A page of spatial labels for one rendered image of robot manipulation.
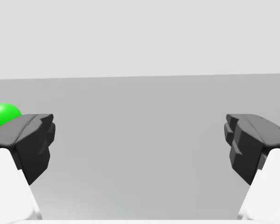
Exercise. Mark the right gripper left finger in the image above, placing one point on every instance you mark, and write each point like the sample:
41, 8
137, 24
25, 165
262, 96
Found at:
25, 144

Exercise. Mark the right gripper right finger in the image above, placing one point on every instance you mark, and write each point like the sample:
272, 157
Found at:
249, 149

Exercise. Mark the green ball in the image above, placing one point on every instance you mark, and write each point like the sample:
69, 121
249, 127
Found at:
2, 114

